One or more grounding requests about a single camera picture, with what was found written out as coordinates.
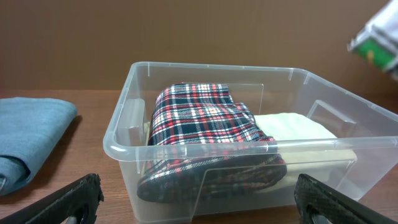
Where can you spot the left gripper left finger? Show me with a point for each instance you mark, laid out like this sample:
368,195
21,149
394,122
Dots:
79,199

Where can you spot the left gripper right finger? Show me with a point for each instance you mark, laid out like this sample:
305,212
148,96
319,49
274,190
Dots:
318,203

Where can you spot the cream cloth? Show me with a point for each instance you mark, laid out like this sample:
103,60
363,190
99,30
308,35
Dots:
232,175

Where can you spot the plaid shirt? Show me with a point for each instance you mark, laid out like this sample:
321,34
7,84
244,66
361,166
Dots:
206,146

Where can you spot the white printed t-shirt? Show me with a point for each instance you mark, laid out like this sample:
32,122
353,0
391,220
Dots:
376,42

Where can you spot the clear plastic storage container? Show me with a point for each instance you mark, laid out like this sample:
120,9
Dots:
367,129

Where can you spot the blue folded jeans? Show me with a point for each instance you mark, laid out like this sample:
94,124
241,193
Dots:
30,129

